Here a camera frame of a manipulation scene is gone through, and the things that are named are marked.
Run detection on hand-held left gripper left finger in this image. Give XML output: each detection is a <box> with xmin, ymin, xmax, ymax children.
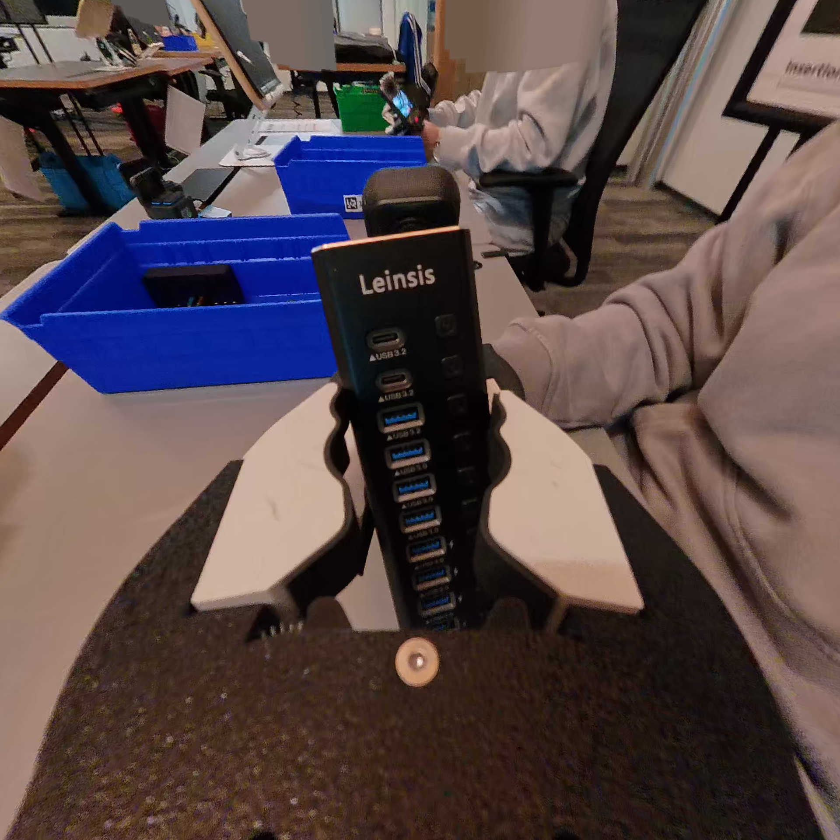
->
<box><xmin>190</xmin><ymin>382</ymin><xmax>370</xmax><ymax>619</ymax></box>

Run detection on blue bin with label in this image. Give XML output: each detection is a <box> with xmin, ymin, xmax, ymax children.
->
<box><xmin>273</xmin><ymin>134</ymin><xmax>427</xmax><ymax>219</ymax></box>

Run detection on blue jacket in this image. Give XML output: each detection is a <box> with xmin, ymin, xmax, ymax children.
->
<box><xmin>397</xmin><ymin>12</ymin><xmax>426</xmax><ymax>67</ymax></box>

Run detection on black flat tablet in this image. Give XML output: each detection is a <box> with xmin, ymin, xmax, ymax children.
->
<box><xmin>178</xmin><ymin>167</ymin><xmax>237</xmax><ymax>204</ymax></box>

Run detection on grey desk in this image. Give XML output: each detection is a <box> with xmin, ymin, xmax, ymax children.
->
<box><xmin>0</xmin><ymin>118</ymin><xmax>631</xmax><ymax>840</ymax></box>

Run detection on white paper sheets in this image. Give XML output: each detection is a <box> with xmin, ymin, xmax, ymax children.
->
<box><xmin>220</xmin><ymin>118</ymin><xmax>342</xmax><ymax>168</ymax></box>

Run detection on black framed poster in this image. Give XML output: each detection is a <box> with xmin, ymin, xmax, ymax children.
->
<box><xmin>718</xmin><ymin>0</ymin><xmax>840</xmax><ymax>224</ymax></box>

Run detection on green crate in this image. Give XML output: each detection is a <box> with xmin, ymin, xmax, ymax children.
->
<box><xmin>333</xmin><ymin>84</ymin><xmax>395</xmax><ymax>133</ymax></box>

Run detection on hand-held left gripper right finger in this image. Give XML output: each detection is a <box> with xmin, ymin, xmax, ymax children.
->
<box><xmin>478</xmin><ymin>379</ymin><xmax>645</xmax><ymax>632</ymax></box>

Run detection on tilted display screen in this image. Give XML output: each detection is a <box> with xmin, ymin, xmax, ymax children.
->
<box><xmin>190</xmin><ymin>0</ymin><xmax>284</xmax><ymax>112</ymax></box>

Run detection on blue bag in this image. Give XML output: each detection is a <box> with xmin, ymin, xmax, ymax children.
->
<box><xmin>39</xmin><ymin>150</ymin><xmax>137</xmax><ymax>214</ymax></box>

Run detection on person's grey sweatshirt torso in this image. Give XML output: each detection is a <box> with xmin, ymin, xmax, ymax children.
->
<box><xmin>623</xmin><ymin>125</ymin><xmax>840</xmax><ymax>840</ymax></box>

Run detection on small black device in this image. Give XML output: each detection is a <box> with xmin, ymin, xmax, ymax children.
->
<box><xmin>120</xmin><ymin>165</ymin><xmax>199</xmax><ymax>221</ymax></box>

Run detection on black mesh office chair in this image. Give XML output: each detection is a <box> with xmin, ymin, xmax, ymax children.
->
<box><xmin>479</xmin><ymin>0</ymin><xmax>710</xmax><ymax>293</ymax></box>

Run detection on black multi-port hub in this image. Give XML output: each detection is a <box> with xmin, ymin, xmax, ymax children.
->
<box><xmin>310</xmin><ymin>226</ymin><xmax>501</xmax><ymax>632</ymax></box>

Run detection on large blue plastic bin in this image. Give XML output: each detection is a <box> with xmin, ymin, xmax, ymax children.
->
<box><xmin>0</xmin><ymin>213</ymin><xmax>352</xmax><ymax>395</ymax></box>

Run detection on white hanging paper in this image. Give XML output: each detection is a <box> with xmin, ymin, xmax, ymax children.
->
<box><xmin>0</xmin><ymin>117</ymin><xmax>47</xmax><ymax>202</ymax></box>
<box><xmin>164</xmin><ymin>85</ymin><xmax>206</xmax><ymax>156</ymax></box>

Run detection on black device in bin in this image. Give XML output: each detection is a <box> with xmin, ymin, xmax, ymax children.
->
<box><xmin>143</xmin><ymin>264</ymin><xmax>245</xmax><ymax>308</ymax></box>

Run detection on brown background desk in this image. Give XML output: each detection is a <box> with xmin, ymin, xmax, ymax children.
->
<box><xmin>0</xmin><ymin>56</ymin><xmax>217</xmax><ymax>214</ymax></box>
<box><xmin>276</xmin><ymin>60</ymin><xmax>408</xmax><ymax>119</ymax></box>

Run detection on person's right forearm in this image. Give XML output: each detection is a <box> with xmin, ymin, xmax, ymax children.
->
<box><xmin>492</xmin><ymin>223</ymin><xmax>729</xmax><ymax>434</ymax></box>

